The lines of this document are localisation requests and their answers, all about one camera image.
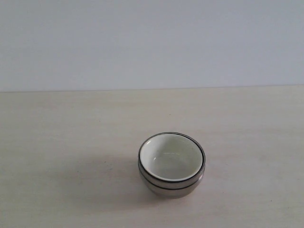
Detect cream white ceramic bowl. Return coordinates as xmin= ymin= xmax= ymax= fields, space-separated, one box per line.
xmin=139 ymin=134 xmax=204 ymax=182

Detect dimpled stainless steel bowl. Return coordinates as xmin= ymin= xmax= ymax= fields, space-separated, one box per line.
xmin=137 ymin=132 xmax=206 ymax=190

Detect smooth stainless steel bowl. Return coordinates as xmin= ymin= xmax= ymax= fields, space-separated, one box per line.
xmin=139 ymin=173 xmax=204 ymax=199

